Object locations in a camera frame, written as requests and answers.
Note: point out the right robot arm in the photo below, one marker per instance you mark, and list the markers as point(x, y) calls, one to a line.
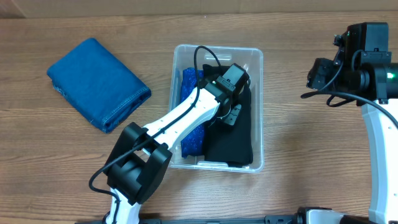
point(362, 72)

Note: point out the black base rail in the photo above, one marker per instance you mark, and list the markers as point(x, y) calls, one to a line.
point(248, 220)

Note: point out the teal towel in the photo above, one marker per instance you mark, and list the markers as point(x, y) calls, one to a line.
point(98, 85)

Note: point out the black cloth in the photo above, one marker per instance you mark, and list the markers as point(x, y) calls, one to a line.
point(231, 144)
point(214, 71)

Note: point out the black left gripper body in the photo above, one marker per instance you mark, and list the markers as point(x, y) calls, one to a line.
point(232, 116)

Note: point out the clear plastic container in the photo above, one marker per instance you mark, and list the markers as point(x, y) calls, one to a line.
point(250, 59)

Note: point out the blue glitter cloth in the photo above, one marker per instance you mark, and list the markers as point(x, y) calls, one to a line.
point(192, 144)

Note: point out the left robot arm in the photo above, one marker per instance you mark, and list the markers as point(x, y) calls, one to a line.
point(138, 162)

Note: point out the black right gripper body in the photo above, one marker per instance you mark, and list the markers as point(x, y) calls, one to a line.
point(319, 73)

